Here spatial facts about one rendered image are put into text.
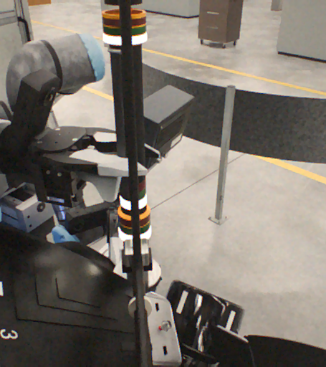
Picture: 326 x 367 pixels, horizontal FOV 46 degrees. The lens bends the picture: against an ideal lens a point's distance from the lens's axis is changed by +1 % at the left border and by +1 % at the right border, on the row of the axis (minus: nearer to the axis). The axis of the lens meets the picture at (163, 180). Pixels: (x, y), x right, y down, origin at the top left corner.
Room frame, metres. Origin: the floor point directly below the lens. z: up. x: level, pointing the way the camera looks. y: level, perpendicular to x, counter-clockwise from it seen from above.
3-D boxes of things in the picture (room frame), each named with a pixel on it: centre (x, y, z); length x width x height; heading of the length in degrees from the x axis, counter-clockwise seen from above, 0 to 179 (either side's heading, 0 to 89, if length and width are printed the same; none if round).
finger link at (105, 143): (0.44, 0.05, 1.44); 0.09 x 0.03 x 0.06; 80
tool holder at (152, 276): (0.40, 0.04, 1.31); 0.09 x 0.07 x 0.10; 6
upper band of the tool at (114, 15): (0.41, 0.04, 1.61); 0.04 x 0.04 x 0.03
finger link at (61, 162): (0.40, 0.11, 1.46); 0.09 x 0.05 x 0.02; 62
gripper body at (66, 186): (0.44, 0.16, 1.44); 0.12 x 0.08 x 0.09; 71
